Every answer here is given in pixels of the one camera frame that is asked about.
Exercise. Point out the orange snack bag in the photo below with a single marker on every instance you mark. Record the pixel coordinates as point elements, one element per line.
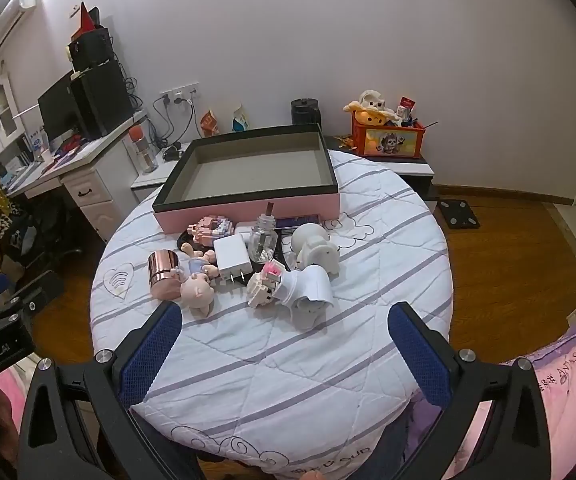
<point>209,122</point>

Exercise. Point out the red and white carton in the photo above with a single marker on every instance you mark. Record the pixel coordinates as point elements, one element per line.
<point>405,107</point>

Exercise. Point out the pig doll figurine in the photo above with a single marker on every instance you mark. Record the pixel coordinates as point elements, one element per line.
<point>197,292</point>

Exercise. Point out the black box on tower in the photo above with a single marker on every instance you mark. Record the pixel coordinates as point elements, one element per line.
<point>90,50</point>

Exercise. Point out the white elephant figurine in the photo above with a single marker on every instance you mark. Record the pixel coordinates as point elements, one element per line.
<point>313,250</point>

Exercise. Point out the black computer tower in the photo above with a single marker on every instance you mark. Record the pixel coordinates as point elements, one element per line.
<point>100,100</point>

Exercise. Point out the white desk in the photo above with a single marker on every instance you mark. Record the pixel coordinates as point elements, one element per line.
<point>92,185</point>

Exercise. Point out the black cylinder device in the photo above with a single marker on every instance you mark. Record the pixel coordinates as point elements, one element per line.
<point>171,151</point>

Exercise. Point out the blue and white bag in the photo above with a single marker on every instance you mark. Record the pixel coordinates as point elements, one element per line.
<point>241,119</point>

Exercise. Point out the dark green shallow tray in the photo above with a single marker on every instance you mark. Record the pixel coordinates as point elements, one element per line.
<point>258,165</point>

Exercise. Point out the white and pink block toy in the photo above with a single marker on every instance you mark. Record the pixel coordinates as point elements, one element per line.
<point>263,290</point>

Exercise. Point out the white air conditioner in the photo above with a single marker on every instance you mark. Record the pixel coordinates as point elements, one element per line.
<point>10,25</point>

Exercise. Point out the rose gold metal cylinder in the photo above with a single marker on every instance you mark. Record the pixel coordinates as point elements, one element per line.
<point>165,272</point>

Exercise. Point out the black office chair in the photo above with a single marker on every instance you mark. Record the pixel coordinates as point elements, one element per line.
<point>32,240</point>

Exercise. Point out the white wall socket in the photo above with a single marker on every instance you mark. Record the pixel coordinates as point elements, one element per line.
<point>182,92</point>

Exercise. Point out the orange toy crate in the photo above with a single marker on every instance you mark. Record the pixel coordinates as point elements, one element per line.
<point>388,142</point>

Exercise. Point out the water bottle with orange lid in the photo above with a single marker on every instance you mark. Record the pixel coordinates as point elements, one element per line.
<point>143,152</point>

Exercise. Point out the black computer monitor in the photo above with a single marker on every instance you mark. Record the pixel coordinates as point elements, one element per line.
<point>55,105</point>

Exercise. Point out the yellow plush toy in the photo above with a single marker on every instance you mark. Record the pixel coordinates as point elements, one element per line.
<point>373,117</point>

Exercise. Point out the white plush toy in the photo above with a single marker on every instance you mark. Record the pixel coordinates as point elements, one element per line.
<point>373,100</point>

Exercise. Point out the clear glass bottle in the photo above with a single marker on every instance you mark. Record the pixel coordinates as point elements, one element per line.
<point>263,242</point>

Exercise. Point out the black floor scale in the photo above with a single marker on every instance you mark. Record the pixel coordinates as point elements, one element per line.
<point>458,215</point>

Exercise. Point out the black kettle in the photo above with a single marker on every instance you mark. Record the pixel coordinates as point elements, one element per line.
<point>306,112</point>

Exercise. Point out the white plug charger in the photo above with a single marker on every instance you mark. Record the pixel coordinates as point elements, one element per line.
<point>233,257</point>

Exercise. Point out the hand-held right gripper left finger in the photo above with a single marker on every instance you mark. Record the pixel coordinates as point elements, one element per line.
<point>150,355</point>

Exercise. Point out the pink bedsheet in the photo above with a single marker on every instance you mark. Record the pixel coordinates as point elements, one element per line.
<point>568,385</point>

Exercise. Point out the red flag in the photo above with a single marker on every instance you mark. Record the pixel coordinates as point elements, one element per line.
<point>86,22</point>

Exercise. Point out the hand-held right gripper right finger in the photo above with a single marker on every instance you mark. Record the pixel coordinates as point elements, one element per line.
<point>418,360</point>

